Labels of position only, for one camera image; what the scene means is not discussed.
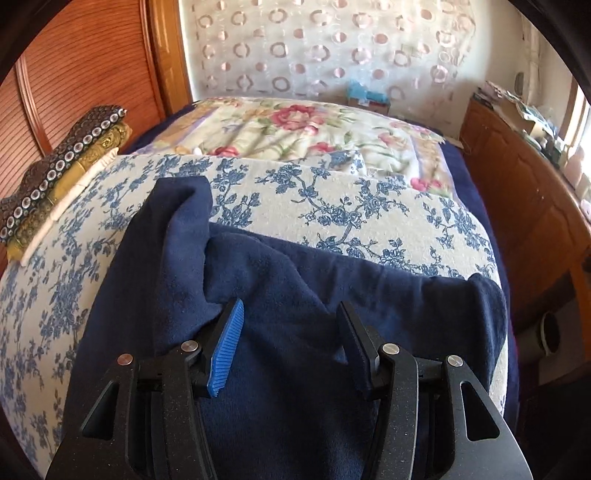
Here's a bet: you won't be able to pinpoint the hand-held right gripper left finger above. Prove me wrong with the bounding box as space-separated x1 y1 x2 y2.
46 298 245 480

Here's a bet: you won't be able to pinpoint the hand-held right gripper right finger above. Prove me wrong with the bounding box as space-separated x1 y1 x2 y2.
336 301 533 480

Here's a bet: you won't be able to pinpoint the navy t-shirt orange print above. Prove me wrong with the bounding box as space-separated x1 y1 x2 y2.
62 175 509 480

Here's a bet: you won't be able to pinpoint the blue floral white blanket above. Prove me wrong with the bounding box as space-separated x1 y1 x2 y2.
0 152 509 480

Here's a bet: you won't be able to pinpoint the grey cylinder container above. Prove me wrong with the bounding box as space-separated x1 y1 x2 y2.
518 311 563 357

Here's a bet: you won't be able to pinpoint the white folded cloth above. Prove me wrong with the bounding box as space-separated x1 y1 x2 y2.
18 151 122 267

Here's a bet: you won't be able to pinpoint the wooden dresser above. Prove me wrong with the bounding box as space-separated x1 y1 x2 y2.
458 98 591 335

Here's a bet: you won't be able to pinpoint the blue box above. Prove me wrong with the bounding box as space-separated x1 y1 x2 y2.
344 78 394 116

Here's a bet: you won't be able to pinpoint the clutter on dresser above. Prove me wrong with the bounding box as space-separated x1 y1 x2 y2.
471 69 591 206

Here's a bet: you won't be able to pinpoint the white curtain pink circles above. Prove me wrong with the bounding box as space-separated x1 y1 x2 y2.
178 0 491 139

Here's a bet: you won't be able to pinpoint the bright window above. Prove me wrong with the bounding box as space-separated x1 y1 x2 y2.
569 80 591 160

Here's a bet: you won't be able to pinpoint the wooden slatted wardrobe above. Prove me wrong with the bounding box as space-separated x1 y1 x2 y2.
0 0 195 200

